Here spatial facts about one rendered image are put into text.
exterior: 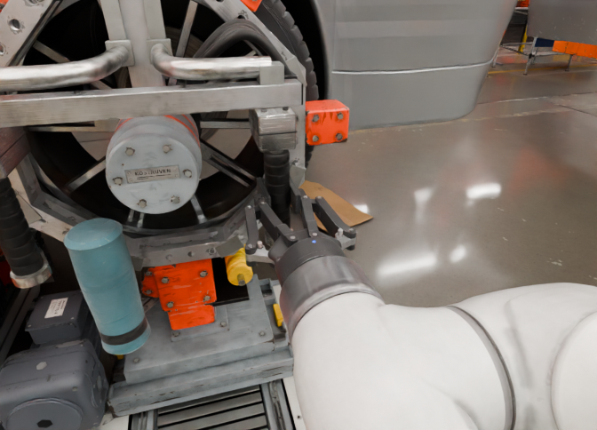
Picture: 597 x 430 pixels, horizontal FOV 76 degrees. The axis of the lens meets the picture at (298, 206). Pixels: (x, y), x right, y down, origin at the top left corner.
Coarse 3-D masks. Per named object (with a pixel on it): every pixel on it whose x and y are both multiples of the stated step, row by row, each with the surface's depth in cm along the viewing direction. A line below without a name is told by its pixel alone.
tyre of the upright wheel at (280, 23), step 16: (272, 0) 69; (240, 16) 69; (256, 16) 69; (272, 16) 70; (288, 16) 71; (272, 32) 71; (288, 32) 72; (288, 48) 73; (304, 48) 74; (304, 64) 76; (48, 192) 75; (224, 224) 89; (192, 240) 89
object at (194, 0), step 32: (64, 0) 61; (96, 0) 64; (192, 0) 67; (64, 32) 81; (32, 64) 69; (32, 128) 70; (64, 128) 72; (96, 128) 73; (224, 128) 80; (32, 160) 71; (64, 160) 83; (96, 160) 96; (224, 160) 83; (256, 160) 93; (64, 192) 76; (96, 192) 86; (224, 192) 95; (128, 224) 83; (160, 224) 87; (192, 224) 87
